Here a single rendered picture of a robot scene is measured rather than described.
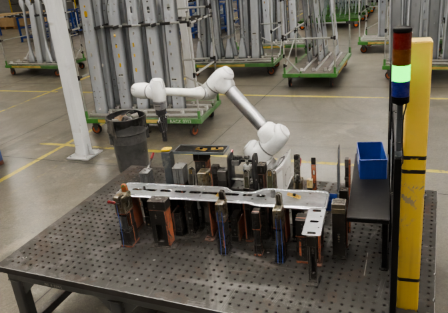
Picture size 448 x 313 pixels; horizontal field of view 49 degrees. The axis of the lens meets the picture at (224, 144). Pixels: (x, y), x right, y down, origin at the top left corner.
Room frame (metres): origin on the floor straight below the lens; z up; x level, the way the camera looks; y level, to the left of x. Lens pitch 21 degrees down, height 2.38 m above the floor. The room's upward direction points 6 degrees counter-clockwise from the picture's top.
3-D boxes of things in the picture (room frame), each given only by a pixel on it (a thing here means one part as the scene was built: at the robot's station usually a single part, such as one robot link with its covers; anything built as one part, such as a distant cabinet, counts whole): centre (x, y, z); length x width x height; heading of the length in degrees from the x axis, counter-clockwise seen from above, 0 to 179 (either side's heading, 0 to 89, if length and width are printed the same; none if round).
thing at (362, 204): (2.69, -0.86, 1.01); 0.90 x 0.22 x 0.03; 161
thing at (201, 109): (7.44, 1.04, 0.88); 1.93 x 1.01 x 1.76; 72
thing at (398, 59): (1.86, -0.71, 1.96); 0.07 x 0.07 x 0.06
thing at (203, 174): (2.99, 0.15, 0.89); 0.13 x 0.11 x 0.38; 161
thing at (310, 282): (2.23, -0.41, 0.84); 0.11 x 0.06 x 0.29; 161
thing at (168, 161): (3.27, 0.41, 0.92); 0.08 x 0.08 x 0.44; 71
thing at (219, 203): (2.61, 0.05, 0.87); 0.12 x 0.09 x 0.35; 161
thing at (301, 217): (2.44, -0.40, 0.84); 0.11 x 0.10 x 0.28; 161
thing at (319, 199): (2.79, 0.07, 1.00); 1.38 x 0.22 x 0.02; 71
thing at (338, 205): (2.43, -0.61, 0.88); 0.08 x 0.08 x 0.36; 71
